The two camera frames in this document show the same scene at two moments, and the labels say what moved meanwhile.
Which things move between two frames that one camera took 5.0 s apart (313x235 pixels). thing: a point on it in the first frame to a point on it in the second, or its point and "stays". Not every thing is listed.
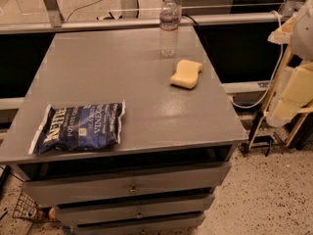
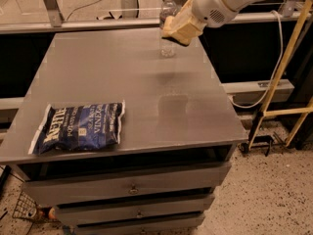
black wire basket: x=25 y=208 stays
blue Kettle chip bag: x=78 y=126 stays
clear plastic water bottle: x=168 y=22 stays
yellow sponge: x=187 y=73 to x=167 y=25
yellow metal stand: x=267 y=112 stays
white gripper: x=303 y=36 to x=211 y=4
